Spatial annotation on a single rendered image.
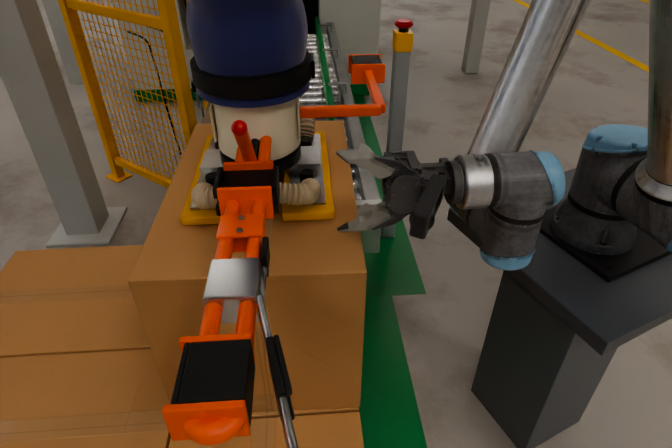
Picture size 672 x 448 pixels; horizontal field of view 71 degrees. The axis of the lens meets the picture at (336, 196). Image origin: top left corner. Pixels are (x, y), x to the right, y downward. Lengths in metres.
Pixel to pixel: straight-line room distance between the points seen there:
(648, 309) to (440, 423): 0.83
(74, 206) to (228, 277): 2.02
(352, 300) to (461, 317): 1.24
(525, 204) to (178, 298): 0.60
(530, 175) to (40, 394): 1.12
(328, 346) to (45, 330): 0.78
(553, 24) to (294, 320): 0.67
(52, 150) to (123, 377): 1.40
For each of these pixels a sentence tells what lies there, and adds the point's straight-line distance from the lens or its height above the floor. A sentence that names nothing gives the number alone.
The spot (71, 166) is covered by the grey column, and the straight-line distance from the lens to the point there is 2.45.
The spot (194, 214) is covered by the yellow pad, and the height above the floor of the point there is 0.97.
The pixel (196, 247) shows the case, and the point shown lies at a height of 0.94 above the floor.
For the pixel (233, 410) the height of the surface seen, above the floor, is 1.10.
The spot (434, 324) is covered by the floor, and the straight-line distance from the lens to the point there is 2.01.
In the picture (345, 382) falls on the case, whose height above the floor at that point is 0.64.
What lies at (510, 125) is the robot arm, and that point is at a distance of 0.91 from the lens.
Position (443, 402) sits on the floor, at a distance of 1.81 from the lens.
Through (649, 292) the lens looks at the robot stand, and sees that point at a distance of 1.25.
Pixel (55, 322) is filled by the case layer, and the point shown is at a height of 0.54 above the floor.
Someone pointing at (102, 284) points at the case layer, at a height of 0.54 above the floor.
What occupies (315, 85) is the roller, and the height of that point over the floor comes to 0.55.
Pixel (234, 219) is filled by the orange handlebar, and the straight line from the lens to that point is 0.69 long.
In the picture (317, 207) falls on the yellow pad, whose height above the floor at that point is 0.97.
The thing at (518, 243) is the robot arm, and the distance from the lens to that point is 0.86.
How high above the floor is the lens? 1.50
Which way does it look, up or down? 34 degrees down
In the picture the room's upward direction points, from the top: straight up
